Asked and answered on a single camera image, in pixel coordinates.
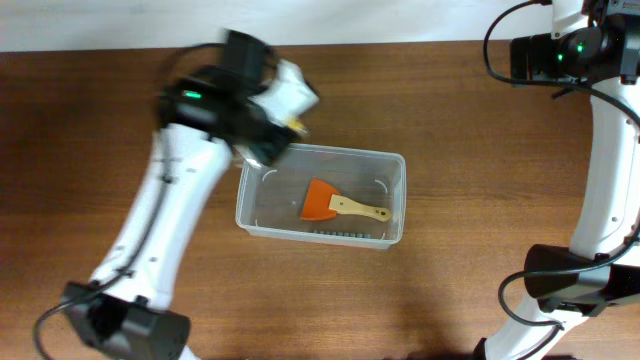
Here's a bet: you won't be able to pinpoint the clear case coloured bits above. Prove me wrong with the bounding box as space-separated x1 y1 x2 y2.
234 118 308 167

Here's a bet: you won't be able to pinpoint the orange scraper wooden handle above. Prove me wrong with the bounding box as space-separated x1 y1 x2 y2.
300 178 392 222

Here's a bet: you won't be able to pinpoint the clear plastic container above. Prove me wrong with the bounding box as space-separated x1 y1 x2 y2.
236 144 406 249

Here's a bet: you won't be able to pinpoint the orange socket bit rail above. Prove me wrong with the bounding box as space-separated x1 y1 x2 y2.
312 230 372 239

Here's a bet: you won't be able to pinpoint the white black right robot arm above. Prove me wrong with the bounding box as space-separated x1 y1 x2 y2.
472 0 639 359

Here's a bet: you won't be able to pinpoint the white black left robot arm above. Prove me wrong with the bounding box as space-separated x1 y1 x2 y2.
62 31 319 359

